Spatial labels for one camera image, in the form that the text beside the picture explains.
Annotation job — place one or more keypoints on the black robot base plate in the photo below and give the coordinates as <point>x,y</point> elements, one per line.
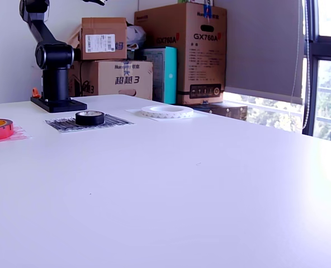
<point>65,106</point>

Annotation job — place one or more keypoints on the teal and black box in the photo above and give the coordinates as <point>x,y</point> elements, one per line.
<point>171,75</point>

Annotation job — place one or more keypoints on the small green package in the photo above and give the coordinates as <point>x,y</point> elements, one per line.
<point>188,1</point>

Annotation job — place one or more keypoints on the black scribbled paper sheet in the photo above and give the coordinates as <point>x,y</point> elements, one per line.
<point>59,125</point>

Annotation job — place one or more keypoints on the cardboard box with white label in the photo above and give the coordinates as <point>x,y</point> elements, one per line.
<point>104,42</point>

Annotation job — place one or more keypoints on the large GX760A cardboard box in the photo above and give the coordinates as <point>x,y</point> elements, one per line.
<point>204,56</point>

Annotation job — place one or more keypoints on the blank white paper sheet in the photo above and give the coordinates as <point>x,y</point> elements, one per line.
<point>200,114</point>

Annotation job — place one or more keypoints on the blue tape strip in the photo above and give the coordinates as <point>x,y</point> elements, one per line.
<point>208,11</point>

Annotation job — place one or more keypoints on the grey roller blind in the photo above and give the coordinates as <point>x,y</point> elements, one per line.
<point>266,42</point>

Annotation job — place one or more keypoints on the white tape roll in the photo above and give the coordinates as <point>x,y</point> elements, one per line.
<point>168,114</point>

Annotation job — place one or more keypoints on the dark window frame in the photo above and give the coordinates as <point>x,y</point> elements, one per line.
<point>315,83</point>

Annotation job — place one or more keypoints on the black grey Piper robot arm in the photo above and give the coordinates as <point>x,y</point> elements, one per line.
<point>56,56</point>

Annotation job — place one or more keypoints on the red scribbled paper sheet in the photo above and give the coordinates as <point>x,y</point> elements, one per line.
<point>21,135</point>

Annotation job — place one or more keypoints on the cardboard box with blue print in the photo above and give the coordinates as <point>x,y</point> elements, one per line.
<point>126,81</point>

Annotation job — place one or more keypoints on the black tape roll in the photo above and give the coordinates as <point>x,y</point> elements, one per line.
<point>90,120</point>

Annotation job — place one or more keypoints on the red tape roll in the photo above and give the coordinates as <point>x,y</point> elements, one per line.
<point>0,134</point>

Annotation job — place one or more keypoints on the orange clamp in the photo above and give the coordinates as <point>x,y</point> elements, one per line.
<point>36,93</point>

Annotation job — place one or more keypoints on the white plastic bag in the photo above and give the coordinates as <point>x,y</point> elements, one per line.
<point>136,35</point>

